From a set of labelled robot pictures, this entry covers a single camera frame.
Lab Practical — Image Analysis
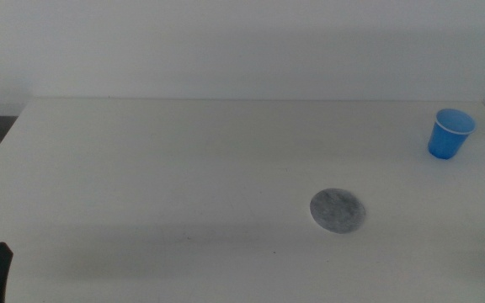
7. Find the round grey cup mat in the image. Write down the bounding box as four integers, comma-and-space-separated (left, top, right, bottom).
309, 188, 367, 235

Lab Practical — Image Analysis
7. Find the blue plastic cup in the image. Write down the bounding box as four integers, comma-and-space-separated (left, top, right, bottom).
427, 108, 477, 161

